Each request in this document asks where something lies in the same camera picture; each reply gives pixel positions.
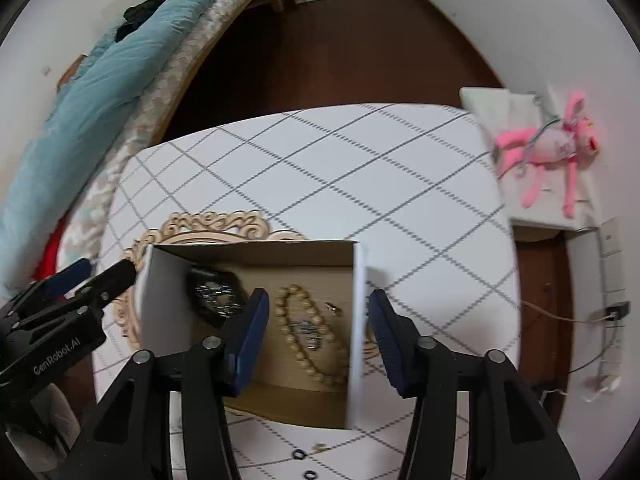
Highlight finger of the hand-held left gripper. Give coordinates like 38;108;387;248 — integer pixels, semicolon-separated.
7;258;94;311
62;258;139;313

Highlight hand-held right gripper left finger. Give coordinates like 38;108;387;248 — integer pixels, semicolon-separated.
65;287;271;480

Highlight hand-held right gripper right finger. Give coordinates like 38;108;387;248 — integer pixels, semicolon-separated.
367;289;581;480

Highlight white cardboard box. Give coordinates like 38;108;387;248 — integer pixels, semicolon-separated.
135;239;369;431

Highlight red cloth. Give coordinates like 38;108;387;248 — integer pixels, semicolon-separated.
32;222;67;282

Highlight black metal watch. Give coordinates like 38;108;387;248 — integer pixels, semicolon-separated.
186;266;249;329

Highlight ornate wooden tray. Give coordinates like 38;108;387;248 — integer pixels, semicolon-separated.
114;211;382;358

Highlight light blue quilt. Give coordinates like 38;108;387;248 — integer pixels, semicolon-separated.
0;0;277;302

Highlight patterned beige bed sheet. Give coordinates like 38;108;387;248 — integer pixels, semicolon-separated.
56;0;274;273

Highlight white power adapter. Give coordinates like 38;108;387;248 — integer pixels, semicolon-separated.
581;372;624;404

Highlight pink plush toy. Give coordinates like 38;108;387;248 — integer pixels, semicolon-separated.
494;91;602;219

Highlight white side cabinet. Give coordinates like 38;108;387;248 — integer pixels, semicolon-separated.
459;85;602;232

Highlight black clothes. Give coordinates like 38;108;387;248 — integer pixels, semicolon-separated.
115;0;194;44

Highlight beige beaded necklace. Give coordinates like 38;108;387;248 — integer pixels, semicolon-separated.
276;283;350;387

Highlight silver chain bracelet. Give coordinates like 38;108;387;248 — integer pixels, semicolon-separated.
287;317;322;349

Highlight beige cable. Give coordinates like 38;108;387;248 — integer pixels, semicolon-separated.
520;300;608;324

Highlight black cable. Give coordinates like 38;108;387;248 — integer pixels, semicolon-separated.
567;320;627;376

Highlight white wall socket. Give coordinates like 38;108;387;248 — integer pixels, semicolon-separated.
599;216;627;292

